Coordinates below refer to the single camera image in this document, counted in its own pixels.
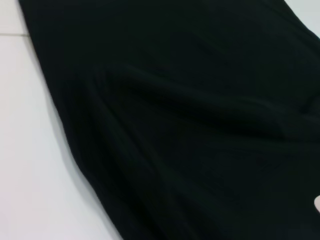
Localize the black shirt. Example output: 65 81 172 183
18 0 320 240

